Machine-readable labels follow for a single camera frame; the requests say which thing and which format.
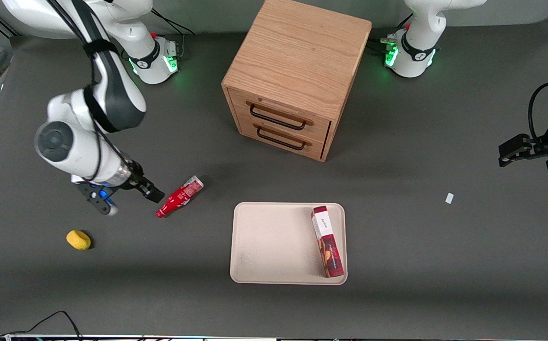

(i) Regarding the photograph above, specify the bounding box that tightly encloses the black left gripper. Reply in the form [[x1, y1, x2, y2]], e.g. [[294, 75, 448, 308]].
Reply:
[[498, 134, 548, 168]]

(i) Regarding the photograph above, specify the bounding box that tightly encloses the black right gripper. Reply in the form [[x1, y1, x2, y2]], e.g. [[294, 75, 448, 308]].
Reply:
[[126, 162, 165, 204]]

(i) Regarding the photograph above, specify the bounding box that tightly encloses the red coke bottle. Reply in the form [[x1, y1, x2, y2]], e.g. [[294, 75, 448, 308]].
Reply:
[[156, 175, 204, 219]]

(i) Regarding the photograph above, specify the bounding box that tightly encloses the beige plastic tray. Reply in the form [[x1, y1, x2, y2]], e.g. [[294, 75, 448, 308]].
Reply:
[[230, 202, 349, 286]]

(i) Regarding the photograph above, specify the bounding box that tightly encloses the yellow sponge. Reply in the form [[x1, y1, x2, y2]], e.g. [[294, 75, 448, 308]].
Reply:
[[66, 230, 92, 251]]

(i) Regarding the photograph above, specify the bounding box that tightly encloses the red white cookie box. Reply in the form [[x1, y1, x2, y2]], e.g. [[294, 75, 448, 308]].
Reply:
[[310, 206, 345, 278]]

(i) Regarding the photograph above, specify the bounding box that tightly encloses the wooden drawer cabinet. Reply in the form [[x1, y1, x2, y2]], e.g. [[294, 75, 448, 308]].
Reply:
[[221, 0, 373, 163]]

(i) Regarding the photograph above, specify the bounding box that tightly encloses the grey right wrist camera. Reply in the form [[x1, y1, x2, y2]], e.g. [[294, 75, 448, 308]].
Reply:
[[76, 182, 119, 217]]

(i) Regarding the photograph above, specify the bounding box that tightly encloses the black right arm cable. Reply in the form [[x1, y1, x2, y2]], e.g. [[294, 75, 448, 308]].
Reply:
[[47, 0, 136, 184]]

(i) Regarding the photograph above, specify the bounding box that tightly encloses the black drawer handle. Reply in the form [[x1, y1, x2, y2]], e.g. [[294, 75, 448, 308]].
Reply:
[[256, 124, 313, 151], [249, 102, 314, 131]]

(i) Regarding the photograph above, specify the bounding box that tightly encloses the black table edge cable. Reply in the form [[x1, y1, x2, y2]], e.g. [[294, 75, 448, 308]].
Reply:
[[0, 310, 84, 341]]

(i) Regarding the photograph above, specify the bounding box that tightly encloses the black right base cable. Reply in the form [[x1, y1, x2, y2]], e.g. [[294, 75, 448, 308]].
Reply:
[[151, 7, 195, 36]]

